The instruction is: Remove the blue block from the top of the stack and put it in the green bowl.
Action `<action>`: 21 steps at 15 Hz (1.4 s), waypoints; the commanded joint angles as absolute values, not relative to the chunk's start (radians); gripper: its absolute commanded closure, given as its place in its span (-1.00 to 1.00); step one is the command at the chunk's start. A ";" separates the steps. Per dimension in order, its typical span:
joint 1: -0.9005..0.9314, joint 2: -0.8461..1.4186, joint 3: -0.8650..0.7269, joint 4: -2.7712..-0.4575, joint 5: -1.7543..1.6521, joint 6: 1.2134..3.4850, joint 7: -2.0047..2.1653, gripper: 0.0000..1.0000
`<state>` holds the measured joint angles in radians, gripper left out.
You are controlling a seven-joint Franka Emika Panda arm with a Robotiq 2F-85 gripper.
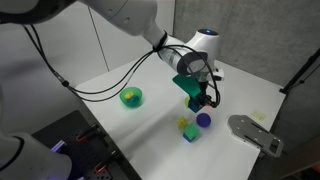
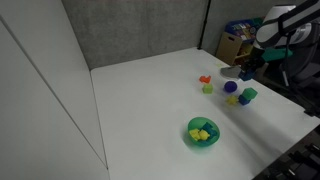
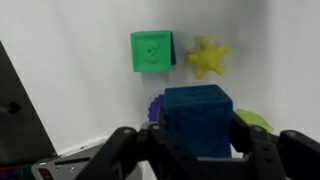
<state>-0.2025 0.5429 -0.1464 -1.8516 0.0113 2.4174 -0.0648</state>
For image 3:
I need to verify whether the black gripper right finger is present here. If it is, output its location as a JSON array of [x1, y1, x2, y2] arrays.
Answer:
[[230, 112, 320, 180]]

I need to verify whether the silver metal bracket plate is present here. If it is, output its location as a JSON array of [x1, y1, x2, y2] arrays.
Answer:
[[31, 142, 148, 180]]

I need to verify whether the yellow spiky star toy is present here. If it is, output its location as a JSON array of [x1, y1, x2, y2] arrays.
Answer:
[[185, 35, 231, 80]]

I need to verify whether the lime green plastic piece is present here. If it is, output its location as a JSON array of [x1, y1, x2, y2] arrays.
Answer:
[[234, 108, 275, 133]]

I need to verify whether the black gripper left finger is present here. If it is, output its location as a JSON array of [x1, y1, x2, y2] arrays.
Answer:
[[75, 122, 204, 180]]

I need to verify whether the purple gear toy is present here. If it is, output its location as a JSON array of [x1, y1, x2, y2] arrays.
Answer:
[[147, 93, 166, 123]]

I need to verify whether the green rubber block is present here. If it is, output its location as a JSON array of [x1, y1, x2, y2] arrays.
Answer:
[[129, 29, 174, 74]]

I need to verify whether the black bolt knob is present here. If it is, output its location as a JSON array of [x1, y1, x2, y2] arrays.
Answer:
[[0, 101, 22, 115]]

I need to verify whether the blue rubber block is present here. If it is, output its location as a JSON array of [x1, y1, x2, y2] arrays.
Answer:
[[162, 84, 234, 160]]

